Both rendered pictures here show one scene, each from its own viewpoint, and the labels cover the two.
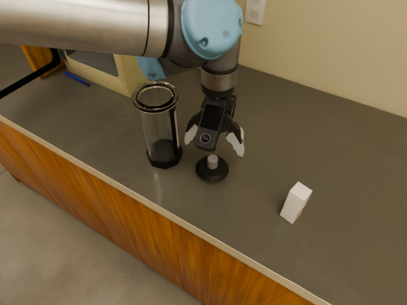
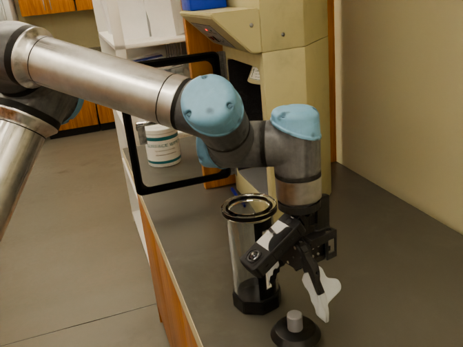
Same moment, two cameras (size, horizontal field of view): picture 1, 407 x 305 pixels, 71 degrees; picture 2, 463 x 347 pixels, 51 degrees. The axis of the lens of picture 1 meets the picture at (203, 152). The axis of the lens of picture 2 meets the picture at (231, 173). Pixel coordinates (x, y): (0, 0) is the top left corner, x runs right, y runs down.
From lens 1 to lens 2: 45 cm
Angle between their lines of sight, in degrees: 43
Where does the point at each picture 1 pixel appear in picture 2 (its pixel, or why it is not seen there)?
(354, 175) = not seen: outside the picture
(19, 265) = not seen: outside the picture
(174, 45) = (176, 116)
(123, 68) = (273, 189)
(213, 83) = (280, 193)
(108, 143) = (211, 264)
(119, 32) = (136, 98)
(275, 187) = not seen: outside the picture
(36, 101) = (184, 207)
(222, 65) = (286, 170)
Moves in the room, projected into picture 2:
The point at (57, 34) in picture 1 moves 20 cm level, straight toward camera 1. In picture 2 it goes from (100, 93) to (12, 138)
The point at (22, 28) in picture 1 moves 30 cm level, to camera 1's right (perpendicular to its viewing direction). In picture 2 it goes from (83, 87) to (246, 103)
